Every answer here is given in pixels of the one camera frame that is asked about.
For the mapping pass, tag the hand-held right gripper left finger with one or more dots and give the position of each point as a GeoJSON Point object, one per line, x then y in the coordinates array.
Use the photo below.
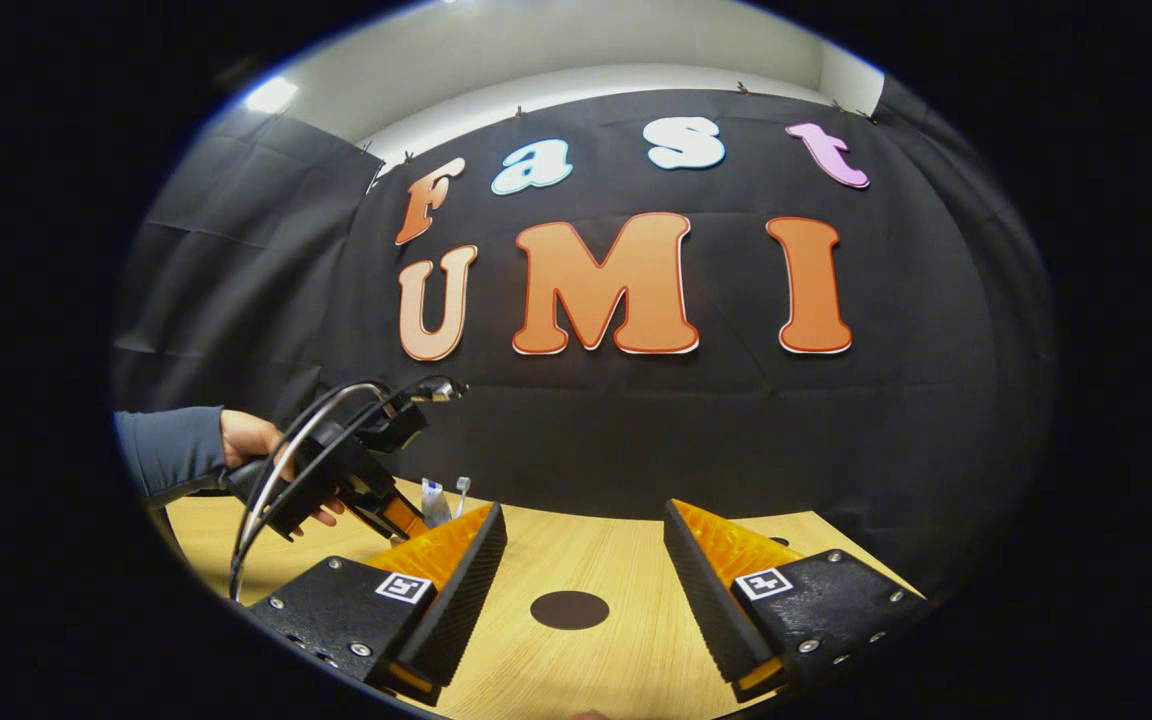
{"type": "Point", "coordinates": [461, 600]}

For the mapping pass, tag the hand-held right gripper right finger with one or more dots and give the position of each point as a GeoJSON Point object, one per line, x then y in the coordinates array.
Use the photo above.
{"type": "Point", "coordinates": [711, 610]}

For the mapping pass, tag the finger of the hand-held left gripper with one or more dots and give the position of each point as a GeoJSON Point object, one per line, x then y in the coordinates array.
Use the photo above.
{"type": "Point", "coordinates": [401, 518]}

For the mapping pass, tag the white toothpaste tube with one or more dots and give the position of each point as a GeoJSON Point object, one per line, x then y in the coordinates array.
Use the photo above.
{"type": "Point", "coordinates": [433, 500]}

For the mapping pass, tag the white toothbrush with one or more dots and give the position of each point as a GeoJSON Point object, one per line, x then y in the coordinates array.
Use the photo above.
{"type": "Point", "coordinates": [461, 485]}

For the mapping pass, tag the dark round coaster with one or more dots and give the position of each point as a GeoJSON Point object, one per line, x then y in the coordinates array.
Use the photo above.
{"type": "Point", "coordinates": [570, 610]}

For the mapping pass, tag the wooden desktop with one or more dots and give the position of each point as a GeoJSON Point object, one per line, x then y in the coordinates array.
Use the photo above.
{"type": "Point", "coordinates": [586, 560]}

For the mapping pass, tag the black backdrop cloth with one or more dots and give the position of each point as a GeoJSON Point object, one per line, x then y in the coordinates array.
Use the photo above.
{"type": "Point", "coordinates": [636, 420]}

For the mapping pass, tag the white ceiling light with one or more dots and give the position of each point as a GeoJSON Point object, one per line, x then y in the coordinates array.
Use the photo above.
{"type": "Point", "coordinates": [271, 95]}

